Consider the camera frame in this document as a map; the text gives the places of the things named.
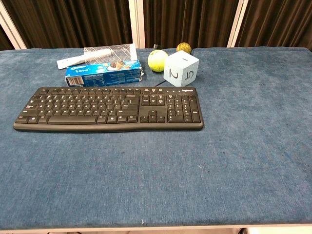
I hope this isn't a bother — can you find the dark brown curtain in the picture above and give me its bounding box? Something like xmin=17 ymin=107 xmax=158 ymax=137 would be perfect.
xmin=0 ymin=0 xmax=312 ymax=51

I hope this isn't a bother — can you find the white numbered foam cube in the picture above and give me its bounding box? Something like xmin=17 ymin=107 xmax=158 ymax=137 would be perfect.
xmin=163 ymin=50 xmax=200 ymax=87

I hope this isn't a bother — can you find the white frame post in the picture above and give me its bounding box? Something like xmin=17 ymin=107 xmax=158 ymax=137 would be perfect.
xmin=128 ymin=0 xmax=146 ymax=49
xmin=0 ymin=0 xmax=27 ymax=50
xmin=226 ymin=0 xmax=252 ymax=48

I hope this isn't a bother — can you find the dark yellow ball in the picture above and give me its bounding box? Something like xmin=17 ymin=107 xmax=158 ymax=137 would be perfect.
xmin=176 ymin=42 xmax=192 ymax=54

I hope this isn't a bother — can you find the clear plastic wrapped package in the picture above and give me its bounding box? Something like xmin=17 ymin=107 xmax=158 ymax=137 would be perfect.
xmin=56 ymin=48 xmax=113 ymax=70

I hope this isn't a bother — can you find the black Logitech keyboard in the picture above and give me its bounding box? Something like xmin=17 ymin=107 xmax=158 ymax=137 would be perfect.
xmin=13 ymin=86 xmax=205 ymax=133

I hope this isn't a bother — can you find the yellow-green tennis ball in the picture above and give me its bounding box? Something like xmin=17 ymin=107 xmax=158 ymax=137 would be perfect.
xmin=147 ymin=49 xmax=169 ymax=73

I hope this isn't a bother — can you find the blue carpet table cloth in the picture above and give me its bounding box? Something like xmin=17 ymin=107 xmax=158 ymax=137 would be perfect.
xmin=0 ymin=46 xmax=312 ymax=231

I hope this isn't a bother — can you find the blue Oreo cookie box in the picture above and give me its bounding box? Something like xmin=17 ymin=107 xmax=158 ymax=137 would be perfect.
xmin=64 ymin=59 xmax=144 ymax=87

